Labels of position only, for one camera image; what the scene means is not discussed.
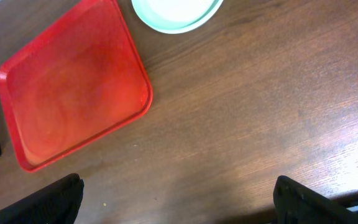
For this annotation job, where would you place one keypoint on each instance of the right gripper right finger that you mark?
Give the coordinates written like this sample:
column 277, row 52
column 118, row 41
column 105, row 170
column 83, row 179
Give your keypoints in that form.
column 297, row 204

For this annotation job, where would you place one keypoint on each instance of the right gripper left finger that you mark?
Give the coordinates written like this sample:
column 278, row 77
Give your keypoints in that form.
column 56, row 203

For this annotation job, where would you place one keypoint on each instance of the light blue plate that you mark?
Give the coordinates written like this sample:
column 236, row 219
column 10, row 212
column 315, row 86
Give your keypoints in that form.
column 165, row 26

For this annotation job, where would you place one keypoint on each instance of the white plate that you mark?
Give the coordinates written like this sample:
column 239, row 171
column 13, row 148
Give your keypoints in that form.
column 179, row 10

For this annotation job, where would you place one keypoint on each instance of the red plastic tray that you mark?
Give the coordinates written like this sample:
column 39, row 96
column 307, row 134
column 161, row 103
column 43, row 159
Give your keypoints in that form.
column 77, row 81

